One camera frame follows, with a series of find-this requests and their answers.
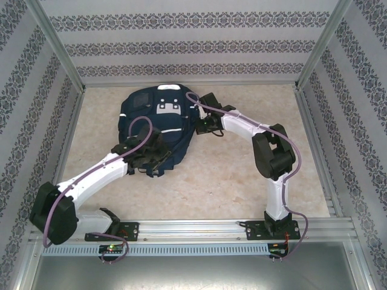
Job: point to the grey metal sheet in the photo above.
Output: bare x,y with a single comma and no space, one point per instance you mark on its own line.
193,275

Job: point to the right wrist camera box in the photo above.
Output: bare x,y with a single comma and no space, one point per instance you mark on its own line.
200,112

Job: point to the aluminium mounting rail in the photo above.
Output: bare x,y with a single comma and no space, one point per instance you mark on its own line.
193,229

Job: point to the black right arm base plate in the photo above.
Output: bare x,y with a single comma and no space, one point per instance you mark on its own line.
254,231

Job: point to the navy blue student backpack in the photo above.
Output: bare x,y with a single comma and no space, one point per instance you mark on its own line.
142,111

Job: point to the aluminium frame post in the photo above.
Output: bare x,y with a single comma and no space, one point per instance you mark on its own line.
364,266
24,266
57,45
325,45

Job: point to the aluminium side rail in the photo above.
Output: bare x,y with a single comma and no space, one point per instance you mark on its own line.
65,151
319,151

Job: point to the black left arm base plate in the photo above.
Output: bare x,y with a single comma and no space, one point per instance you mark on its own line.
133,231

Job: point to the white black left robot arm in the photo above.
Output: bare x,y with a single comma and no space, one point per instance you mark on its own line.
99,169

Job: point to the small control circuit board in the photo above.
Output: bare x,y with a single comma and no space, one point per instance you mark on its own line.
112,248
278,250

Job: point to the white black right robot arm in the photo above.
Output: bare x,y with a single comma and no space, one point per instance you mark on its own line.
239,124

